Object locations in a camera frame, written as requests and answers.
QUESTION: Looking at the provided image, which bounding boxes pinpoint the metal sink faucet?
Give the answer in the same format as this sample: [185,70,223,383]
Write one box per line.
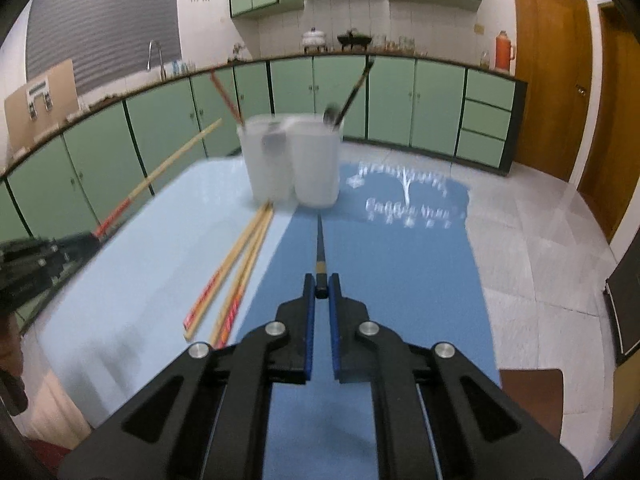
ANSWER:
[146,41,167,81]

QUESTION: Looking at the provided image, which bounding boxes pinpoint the white two-compartment utensil holder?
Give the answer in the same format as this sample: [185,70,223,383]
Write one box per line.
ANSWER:
[236,114,342,208]

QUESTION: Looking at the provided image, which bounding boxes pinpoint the black chopstick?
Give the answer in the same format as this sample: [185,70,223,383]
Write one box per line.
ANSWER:
[336,56,376,126]
[314,214,328,300]

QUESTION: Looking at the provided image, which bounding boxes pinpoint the metal spoon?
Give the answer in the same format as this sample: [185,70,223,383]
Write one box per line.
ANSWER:
[262,122,287,157]

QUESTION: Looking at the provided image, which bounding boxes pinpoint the black appliance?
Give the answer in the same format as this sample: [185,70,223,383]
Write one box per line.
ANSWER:
[604,247,640,367]

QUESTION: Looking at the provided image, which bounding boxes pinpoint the wooden door with handle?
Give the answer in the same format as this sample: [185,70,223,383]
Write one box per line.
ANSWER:
[510,0,601,183]

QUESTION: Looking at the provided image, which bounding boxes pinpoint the green lower kitchen cabinets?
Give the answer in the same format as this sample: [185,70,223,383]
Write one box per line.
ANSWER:
[0,55,528,251]

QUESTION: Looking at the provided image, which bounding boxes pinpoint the grey window blind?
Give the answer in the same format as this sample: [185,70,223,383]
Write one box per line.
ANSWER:
[25,0,182,96]

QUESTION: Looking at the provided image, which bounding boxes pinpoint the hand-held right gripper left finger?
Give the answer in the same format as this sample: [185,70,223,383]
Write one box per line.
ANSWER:
[59,272,317,480]

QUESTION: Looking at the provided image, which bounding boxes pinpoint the plain wooden door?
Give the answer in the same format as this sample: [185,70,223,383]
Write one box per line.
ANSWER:
[577,2,636,243]

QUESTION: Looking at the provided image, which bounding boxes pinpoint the person's left hand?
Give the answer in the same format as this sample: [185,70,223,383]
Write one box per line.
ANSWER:
[0,312,25,378]

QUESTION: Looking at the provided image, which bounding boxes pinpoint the dark blue printed placemat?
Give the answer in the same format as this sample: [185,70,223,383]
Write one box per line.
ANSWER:
[235,160,503,480]

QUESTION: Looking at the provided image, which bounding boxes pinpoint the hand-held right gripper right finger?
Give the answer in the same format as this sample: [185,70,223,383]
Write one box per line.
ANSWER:
[329,273,585,480]

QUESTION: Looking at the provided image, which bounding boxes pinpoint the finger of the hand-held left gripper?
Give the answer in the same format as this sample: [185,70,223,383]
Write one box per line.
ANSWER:
[50,249,102,283]
[46,232,102,257]

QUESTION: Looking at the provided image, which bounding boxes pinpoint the gas stove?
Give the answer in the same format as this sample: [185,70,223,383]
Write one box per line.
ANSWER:
[300,44,376,55]

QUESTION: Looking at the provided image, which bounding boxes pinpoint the brown stool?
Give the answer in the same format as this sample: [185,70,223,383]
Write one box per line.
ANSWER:
[500,368,565,443]

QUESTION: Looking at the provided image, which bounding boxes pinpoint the plain cardboard box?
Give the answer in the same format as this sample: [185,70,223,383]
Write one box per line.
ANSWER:
[611,360,640,443]

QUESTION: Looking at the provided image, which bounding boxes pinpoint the orange thermos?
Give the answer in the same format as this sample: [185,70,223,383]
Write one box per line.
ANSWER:
[495,30,517,73]

